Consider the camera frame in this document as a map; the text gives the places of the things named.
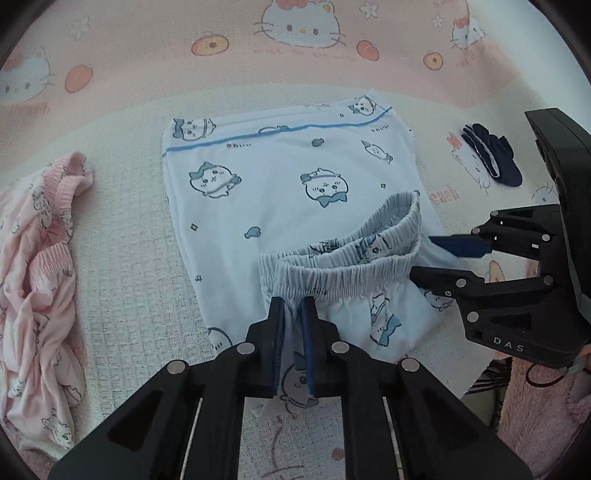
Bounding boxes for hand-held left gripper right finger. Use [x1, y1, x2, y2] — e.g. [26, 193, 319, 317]
[301, 296, 534, 480]

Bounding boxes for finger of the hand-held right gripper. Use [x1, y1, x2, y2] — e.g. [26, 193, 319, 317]
[428, 205, 566, 259]
[410, 264, 557, 324]

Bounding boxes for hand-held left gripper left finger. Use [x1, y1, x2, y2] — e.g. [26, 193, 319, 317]
[47, 296, 284, 480]

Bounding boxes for navy cloth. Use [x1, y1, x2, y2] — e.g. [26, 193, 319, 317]
[462, 122, 523, 188]

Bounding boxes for light blue printed pajama pants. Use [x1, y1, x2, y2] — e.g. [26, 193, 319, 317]
[161, 92, 468, 418]

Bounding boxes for pink printed pajama garment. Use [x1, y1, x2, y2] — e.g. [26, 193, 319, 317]
[0, 152, 95, 450]

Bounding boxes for pink cat printed blanket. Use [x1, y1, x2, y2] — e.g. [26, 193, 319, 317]
[0, 0, 591, 480]

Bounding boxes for black cable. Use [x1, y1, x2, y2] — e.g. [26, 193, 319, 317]
[526, 362, 566, 389]

